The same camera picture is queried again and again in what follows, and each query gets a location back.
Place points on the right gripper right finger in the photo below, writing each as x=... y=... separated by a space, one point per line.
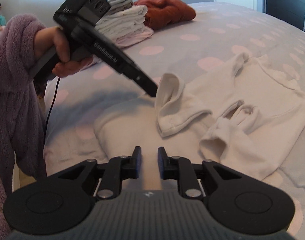
x=235 y=200

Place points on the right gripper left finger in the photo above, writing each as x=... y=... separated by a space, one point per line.
x=62 y=201

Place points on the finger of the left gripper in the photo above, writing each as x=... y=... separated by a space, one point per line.
x=134 y=73

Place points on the cream white long-sleeve garment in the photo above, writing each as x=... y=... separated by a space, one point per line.
x=242 y=114

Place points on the stack of folded clothes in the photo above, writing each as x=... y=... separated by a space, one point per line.
x=124 y=24

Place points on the person left hand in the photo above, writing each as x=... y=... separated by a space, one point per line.
x=45 y=38

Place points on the rust red folded garment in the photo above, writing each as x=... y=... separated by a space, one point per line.
x=165 y=12

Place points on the grey duvet pink dots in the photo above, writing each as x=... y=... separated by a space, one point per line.
x=217 y=33

